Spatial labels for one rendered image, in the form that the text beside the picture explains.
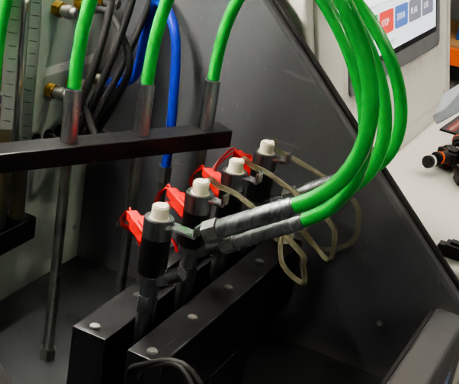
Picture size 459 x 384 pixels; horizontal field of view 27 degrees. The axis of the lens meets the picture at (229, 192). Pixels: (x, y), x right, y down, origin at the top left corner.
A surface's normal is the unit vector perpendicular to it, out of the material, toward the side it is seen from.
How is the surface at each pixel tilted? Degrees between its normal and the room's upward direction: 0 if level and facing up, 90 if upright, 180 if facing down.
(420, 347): 0
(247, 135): 90
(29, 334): 0
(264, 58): 90
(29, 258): 90
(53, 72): 90
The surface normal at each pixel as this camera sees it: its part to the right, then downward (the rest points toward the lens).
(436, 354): 0.16, -0.91
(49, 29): 0.88, 0.31
